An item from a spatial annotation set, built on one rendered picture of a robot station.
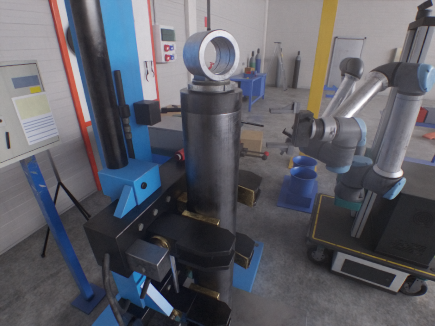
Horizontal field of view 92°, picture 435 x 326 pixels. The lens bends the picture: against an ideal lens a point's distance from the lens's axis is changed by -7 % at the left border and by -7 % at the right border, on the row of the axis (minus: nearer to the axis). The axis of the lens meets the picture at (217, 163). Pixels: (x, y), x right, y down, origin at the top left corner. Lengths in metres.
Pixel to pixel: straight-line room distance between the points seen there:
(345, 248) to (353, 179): 0.56
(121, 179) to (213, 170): 0.34
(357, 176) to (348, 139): 0.68
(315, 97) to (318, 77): 0.26
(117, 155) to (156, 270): 0.43
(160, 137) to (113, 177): 0.54
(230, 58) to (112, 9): 0.47
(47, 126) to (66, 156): 1.56
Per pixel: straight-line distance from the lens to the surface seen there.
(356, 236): 2.06
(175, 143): 1.31
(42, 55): 2.70
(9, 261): 2.70
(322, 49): 3.23
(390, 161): 1.49
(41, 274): 2.42
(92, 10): 0.85
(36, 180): 1.42
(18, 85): 1.25
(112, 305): 0.97
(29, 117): 1.26
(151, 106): 1.01
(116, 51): 1.00
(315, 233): 1.96
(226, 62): 0.81
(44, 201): 1.47
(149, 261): 0.79
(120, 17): 1.04
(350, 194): 1.67
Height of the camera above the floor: 1.59
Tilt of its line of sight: 27 degrees down
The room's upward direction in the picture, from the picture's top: straight up
